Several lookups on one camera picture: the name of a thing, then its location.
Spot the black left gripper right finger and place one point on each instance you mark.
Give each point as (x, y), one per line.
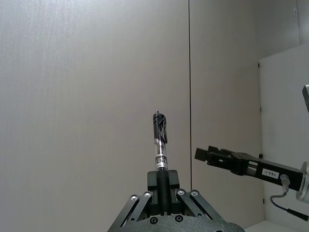
(174, 181)

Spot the white panel board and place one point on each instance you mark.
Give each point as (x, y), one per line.
(282, 108)

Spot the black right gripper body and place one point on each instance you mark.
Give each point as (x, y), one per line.
(277, 172)

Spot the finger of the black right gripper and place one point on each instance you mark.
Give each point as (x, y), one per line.
(231, 152)
(224, 163)

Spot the black clear retractable pen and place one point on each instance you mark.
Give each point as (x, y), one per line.
(161, 154)

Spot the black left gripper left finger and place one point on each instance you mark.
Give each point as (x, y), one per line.
(151, 183)

